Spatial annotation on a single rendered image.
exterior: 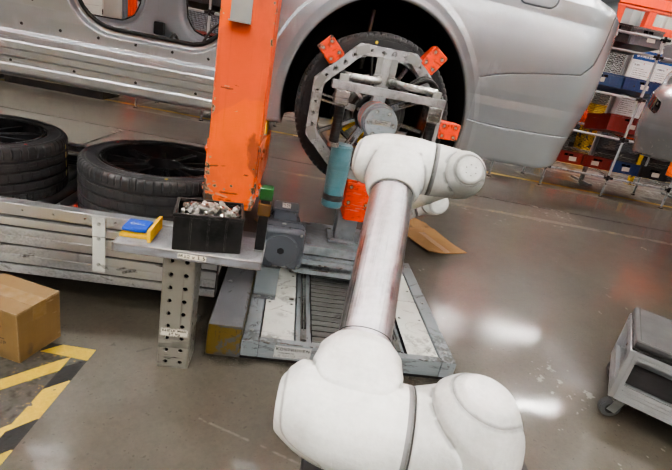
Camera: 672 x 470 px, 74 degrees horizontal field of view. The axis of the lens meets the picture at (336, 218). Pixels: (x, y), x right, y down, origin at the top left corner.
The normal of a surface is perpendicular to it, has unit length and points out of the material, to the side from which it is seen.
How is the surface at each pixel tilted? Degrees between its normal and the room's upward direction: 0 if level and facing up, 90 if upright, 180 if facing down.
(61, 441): 0
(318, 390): 28
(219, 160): 90
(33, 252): 90
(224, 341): 90
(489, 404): 5
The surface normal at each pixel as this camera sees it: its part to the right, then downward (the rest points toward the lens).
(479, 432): -0.20, -0.24
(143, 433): 0.18, -0.92
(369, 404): 0.09, -0.66
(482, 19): 0.07, 0.36
